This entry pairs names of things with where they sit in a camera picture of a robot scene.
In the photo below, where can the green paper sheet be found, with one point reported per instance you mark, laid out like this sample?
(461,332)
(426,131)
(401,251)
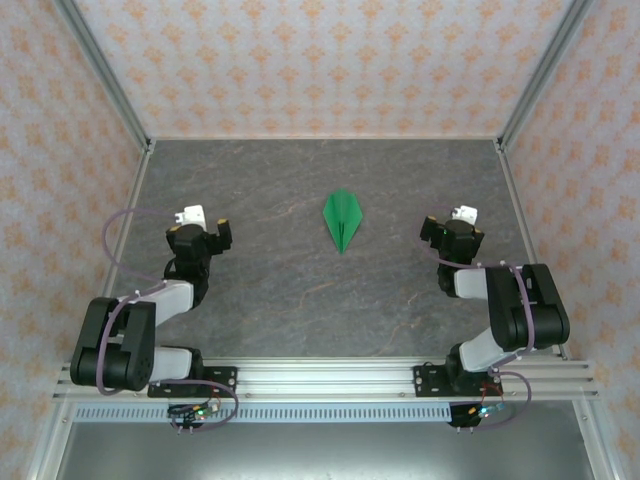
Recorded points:
(342,215)

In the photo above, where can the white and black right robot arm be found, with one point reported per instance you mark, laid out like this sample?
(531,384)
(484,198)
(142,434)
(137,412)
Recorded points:
(525,310)

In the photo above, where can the grey metal shelf sheet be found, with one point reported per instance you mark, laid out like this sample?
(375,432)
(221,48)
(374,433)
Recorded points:
(325,452)

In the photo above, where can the aluminium table side rail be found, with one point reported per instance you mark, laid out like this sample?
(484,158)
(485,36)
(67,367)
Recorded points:
(532,225)
(117,225)

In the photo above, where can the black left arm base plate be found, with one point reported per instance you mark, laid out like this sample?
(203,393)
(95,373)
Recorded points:
(225,382)

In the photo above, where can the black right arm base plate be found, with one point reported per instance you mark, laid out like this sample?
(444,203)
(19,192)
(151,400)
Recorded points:
(427,382)

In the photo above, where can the aluminium frame post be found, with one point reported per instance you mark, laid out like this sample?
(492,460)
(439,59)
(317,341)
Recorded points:
(100,75)
(545,75)

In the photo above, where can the aluminium mounting rail beam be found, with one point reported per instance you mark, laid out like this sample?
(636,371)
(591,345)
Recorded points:
(325,380)

